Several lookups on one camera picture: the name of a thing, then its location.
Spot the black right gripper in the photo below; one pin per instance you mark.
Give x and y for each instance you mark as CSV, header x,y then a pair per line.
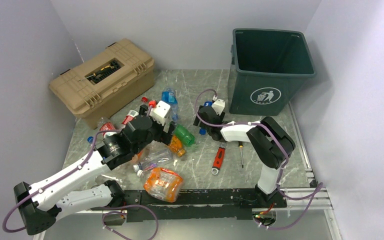
x,y
221,116

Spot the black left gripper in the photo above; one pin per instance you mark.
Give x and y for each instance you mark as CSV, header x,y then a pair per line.
x,y
163,136

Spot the small blue label bottle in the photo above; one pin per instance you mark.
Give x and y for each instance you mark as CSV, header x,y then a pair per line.
x,y
208,103

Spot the crushed clear blue label bottle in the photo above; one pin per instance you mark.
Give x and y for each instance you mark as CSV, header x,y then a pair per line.
x,y
153,160

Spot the blue cap clear bottle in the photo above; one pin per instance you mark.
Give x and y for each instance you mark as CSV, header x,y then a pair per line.
x,y
90,139

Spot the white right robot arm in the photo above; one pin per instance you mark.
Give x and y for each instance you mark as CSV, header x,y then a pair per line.
x,y
269,140

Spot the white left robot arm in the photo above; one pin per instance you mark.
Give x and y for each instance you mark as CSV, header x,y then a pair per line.
x,y
43,203

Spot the dark green trash bin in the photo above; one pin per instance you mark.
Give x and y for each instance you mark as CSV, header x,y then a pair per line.
x,y
268,67

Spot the red cap clear bottle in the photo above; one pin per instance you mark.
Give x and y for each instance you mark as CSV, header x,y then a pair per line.
x,y
133,113

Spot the loose blue bottle cap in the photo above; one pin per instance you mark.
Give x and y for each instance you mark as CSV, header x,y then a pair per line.
x,y
202,131

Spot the green plastic bottle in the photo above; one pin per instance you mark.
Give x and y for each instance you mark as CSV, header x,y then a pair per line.
x,y
184,135

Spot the blue tinted water bottle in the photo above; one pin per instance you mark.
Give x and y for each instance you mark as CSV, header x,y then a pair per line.
x,y
168,96

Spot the small orange bottle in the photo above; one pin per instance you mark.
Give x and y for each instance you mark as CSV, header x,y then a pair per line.
x,y
176,146

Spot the red label clear bottle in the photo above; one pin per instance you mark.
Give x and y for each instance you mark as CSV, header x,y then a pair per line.
x,y
105,124

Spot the tan plastic toolbox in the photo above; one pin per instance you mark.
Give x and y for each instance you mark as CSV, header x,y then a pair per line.
x,y
103,85

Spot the crushed orange label jug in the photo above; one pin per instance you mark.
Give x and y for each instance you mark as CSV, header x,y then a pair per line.
x,y
163,184

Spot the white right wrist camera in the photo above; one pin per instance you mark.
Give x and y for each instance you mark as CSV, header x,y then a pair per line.
x,y
218,105

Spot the red handled adjustable wrench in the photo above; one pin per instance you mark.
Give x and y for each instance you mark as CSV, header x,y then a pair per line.
x,y
218,159

